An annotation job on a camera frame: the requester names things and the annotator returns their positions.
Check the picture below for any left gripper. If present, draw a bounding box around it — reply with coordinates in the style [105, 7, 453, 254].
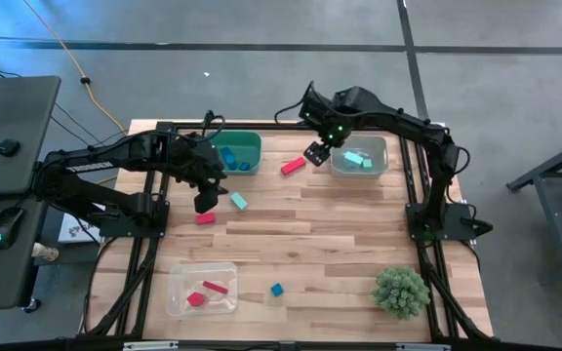
[178, 136, 229, 215]

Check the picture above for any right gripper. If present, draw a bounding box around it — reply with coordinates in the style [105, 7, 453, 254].
[303, 116, 353, 167]

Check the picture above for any red thin bar block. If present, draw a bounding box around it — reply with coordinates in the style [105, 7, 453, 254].
[201, 280, 229, 295]

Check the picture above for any light cyan rectangular block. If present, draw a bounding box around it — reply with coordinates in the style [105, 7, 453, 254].
[228, 191, 250, 212]

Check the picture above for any red long flat block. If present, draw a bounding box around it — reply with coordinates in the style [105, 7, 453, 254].
[280, 155, 307, 176]

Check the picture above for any teal plastic bin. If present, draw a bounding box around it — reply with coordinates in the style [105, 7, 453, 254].
[210, 130, 263, 176]

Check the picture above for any clear bin top right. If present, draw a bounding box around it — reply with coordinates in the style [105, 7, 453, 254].
[330, 134, 390, 179]

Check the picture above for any clear plastic bin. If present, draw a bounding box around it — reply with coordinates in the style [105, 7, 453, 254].
[165, 261, 239, 318]

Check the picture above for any white box with logo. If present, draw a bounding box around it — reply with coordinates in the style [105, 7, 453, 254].
[58, 214, 102, 244]

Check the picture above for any green artificial potted plant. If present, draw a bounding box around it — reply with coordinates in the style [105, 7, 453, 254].
[371, 265, 431, 322]

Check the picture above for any beige cork object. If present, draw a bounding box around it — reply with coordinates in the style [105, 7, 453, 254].
[30, 242, 60, 263]

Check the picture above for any black mouse with cyan light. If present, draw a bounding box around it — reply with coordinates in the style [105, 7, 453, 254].
[0, 206, 26, 251]

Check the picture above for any black metal stand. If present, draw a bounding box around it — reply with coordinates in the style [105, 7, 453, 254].
[504, 132, 562, 284]

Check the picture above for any black aluminium table frame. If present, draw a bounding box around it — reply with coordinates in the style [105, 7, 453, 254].
[78, 105, 495, 351]

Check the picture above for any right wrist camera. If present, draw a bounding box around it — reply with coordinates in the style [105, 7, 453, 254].
[303, 92, 334, 127]

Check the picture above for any black floor cable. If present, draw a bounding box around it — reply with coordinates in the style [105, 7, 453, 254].
[0, 60, 126, 148]

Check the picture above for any silver metal bracket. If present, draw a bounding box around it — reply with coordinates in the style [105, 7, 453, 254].
[395, 342, 453, 351]
[122, 340, 180, 351]

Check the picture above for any yellow extension cable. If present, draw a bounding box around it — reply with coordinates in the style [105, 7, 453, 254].
[20, 0, 129, 137]

